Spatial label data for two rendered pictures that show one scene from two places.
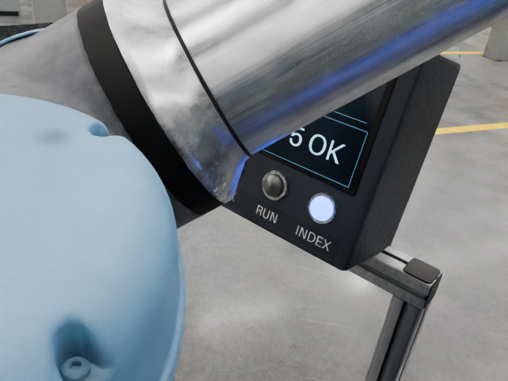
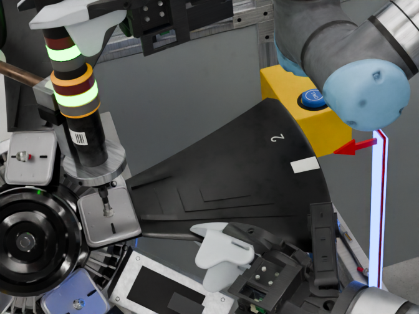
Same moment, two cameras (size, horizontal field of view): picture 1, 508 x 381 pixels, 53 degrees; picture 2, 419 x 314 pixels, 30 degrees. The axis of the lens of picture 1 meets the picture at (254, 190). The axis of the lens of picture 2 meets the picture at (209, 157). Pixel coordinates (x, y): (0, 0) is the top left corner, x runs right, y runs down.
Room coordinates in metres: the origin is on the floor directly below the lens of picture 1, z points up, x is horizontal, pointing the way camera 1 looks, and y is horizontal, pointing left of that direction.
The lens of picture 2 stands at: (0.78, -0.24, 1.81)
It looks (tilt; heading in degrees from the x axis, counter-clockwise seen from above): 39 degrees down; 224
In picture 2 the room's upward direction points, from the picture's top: 8 degrees counter-clockwise
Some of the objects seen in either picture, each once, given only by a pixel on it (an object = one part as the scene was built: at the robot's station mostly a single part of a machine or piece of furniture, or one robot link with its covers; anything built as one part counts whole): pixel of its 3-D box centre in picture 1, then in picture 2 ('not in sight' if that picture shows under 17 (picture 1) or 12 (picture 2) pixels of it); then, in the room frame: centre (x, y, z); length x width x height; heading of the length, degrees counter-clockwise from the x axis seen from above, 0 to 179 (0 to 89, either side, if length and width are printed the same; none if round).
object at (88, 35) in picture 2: not in sight; (83, 28); (0.37, -0.77, 1.44); 0.09 x 0.03 x 0.06; 164
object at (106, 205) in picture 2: not in sight; (104, 197); (0.38, -0.80, 1.21); 0.01 x 0.01 x 0.05
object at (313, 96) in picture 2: not in sight; (314, 98); (-0.06, -0.80, 1.08); 0.04 x 0.04 x 0.02
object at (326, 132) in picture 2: not in sight; (305, 110); (-0.09, -0.84, 1.02); 0.16 x 0.10 x 0.11; 55
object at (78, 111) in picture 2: not in sight; (78, 99); (0.38, -0.80, 1.35); 0.04 x 0.04 x 0.01
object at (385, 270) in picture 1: (325, 236); not in sight; (0.44, -0.08, 1.04); 0.24 x 0.03 x 0.03; 55
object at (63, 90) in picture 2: not in sight; (73, 78); (0.38, -0.80, 1.38); 0.04 x 0.04 x 0.01
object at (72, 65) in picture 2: not in sight; (67, 57); (0.38, -0.80, 1.40); 0.03 x 0.03 x 0.01
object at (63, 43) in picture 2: not in sight; (61, 35); (0.38, -0.80, 1.43); 0.03 x 0.03 x 0.01
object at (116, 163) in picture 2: not in sight; (80, 128); (0.38, -0.81, 1.31); 0.09 x 0.07 x 0.10; 90
